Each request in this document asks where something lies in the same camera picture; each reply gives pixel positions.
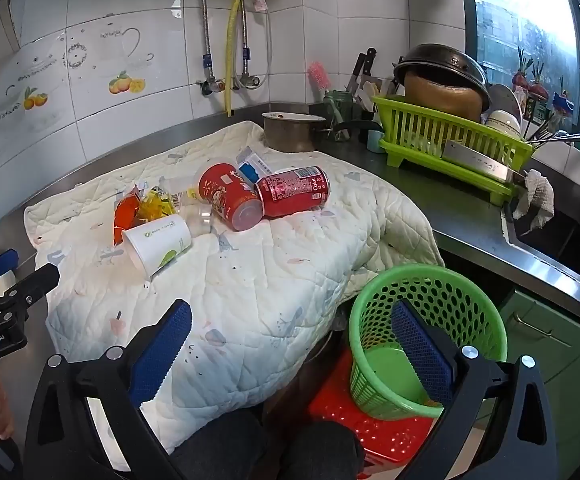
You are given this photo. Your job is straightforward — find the bunch of metal utensils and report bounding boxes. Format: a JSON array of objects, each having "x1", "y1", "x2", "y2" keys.
[{"x1": 525, "y1": 120, "x2": 580, "y2": 149}]

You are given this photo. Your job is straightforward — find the pink brush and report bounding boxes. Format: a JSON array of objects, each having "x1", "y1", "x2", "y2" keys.
[{"x1": 307, "y1": 61, "x2": 331, "y2": 92}]

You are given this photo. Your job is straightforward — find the white green paper cup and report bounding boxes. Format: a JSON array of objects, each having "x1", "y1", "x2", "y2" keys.
[{"x1": 121, "y1": 214, "x2": 193, "y2": 281}]

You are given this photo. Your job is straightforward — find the white bowl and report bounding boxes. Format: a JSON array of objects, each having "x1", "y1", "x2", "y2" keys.
[{"x1": 484, "y1": 109, "x2": 522, "y2": 139}]

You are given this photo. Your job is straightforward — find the grey plate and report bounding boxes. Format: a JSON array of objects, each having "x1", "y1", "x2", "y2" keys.
[{"x1": 487, "y1": 84, "x2": 521, "y2": 116}]

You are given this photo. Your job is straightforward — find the orange snack wrapper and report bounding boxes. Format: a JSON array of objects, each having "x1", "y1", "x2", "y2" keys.
[{"x1": 113, "y1": 185, "x2": 143, "y2": 247}]

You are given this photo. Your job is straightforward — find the white plastic lid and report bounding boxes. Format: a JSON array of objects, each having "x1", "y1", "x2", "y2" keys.
[{"x1": 187, "y1": 204, "x2": 217, "y2": 238}]

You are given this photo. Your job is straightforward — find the white quilted blanket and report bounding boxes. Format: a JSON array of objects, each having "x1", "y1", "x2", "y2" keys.
[{"x1": 24, "y1": 120, "x2": 446, "y2": 453}]

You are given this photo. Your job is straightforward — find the yellow gas hose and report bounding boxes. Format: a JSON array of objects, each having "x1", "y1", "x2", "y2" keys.
[{"x1": 225, "y1": 0, "x2": 249, "y2": 116}]

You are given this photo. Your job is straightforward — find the green dish rack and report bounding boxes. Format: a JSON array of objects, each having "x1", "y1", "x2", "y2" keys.
[{"x1": 372, "y1": 94, "x2": 536, "y2": 206}]

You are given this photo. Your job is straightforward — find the metal flexible hose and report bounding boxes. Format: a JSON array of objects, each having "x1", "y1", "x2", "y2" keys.
[
  {"x1": 235, "y1": 0, "x2": 273, "y2": 91},
  {"x1": 190, "y1": 0, "x2": 217, "y2": 96}
]

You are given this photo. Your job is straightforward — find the black handled knife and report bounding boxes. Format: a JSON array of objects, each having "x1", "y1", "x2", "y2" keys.
[{"x1": 352, "y1": 47, "x2": 377, "y2": 94}]

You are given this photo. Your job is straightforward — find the green glass jar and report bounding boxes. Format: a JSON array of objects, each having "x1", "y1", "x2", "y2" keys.
[{"x1": 324, "y1": 89, "x2": 355, "y2": 124}]

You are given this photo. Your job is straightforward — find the clear plastic bottle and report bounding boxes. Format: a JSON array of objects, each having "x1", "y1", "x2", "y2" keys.
[{"x1": 162, "y1": 175, "x2": 205, "y2": 211}]

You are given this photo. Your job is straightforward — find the black wok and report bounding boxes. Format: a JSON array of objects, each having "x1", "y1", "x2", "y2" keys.
[{"x1": 394, "y1": 43, "x2": 491, "y2": 111}]

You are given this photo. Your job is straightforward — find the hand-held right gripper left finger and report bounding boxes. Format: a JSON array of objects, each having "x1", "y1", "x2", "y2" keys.
[{"x1": 24, "y1": 299, "x2": 193, "y2": 480}]

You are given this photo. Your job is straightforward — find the yellow snack wrapper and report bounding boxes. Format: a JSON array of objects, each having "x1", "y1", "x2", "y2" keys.
[{"x1": 137, "y1": 185, "x2": 185, "y2": 223}]

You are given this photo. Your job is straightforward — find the red soda can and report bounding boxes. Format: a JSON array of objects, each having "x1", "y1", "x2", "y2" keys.
[{"x1": 255, "y1": 166, "x2": 331, "y2": 219}]

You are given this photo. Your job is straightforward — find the green plastic basket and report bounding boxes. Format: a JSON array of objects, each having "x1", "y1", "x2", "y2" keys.
[{"x1": 348, "y1": 264, "x2": 508, "y2": 420}]

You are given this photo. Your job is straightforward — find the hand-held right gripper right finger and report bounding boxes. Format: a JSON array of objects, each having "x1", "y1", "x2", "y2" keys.
[{"x1": 390, "y1": 299, "x2": 561, "y2": 480}]

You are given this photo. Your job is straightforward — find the red printed paper cup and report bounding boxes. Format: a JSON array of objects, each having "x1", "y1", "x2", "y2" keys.
[{"x1": 193, "y1": 162, "x2": 265, "y2": 232}]

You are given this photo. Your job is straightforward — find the person's left hand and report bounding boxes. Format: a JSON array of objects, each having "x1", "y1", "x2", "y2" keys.
[{"x1": 0, "y1": 366, "x2": 16, "y2": 439}]

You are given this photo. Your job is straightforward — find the red plastic stool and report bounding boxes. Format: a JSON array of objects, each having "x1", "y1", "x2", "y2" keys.
[{"x1": 306, "y1": 345, "x2": 438, "y2": 479}]

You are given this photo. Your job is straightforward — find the green cabinet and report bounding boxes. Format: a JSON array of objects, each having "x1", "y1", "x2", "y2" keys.
[{"x1": 500, "y1": 287, "x2": 580, "y2": 461}]

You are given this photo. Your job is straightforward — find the steel sink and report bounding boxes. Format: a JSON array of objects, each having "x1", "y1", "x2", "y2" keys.
[{"x1": 507, "y1": 200, "x2": 580, "y2": 296}]

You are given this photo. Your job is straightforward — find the white rag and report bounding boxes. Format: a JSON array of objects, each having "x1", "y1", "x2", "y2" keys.
[{"x1": 512, "y1": 169, "x2": 555, "y2": 231}]

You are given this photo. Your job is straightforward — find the blue white carton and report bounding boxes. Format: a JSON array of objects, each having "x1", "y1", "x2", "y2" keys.
[{"x1": 236, "y1": 146, "x2": 273, "y2": 184}]

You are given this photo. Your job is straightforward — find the brown pot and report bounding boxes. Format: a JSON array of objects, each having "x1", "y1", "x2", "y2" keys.
[{"x1": 404, "y1": 71, "x2": 485, "y2": 119}]

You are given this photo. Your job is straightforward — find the steel cleaver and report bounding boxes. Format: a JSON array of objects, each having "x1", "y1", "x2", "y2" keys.
[{"x1": 442, "y1": 140, "x2": 528, "y2": 186}]

